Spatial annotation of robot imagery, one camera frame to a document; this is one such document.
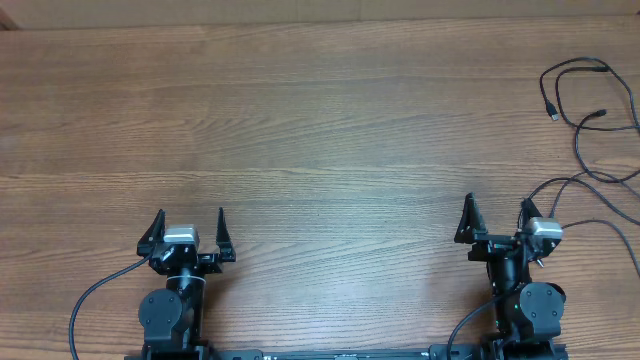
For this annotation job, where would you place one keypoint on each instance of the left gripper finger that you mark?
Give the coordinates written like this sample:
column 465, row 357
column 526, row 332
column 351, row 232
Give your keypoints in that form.
column 155, row 232
column 223, row 240

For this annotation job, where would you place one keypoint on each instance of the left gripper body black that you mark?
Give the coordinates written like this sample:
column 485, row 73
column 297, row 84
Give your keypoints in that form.
column 207, row 264

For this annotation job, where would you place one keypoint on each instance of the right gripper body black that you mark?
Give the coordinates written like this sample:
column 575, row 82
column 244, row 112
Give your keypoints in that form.
column 502, row 271

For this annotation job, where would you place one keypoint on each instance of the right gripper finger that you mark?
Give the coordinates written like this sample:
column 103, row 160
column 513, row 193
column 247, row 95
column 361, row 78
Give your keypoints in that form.
column 529, row 215
column 472, row 227

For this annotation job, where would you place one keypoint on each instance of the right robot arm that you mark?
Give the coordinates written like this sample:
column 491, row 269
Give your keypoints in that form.
column 528, row 314

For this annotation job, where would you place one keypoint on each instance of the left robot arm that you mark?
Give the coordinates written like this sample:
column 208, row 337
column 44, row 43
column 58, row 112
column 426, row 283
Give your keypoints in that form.
column 172, row 316

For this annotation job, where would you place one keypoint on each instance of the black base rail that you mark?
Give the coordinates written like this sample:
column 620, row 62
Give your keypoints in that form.
column 434, row 352

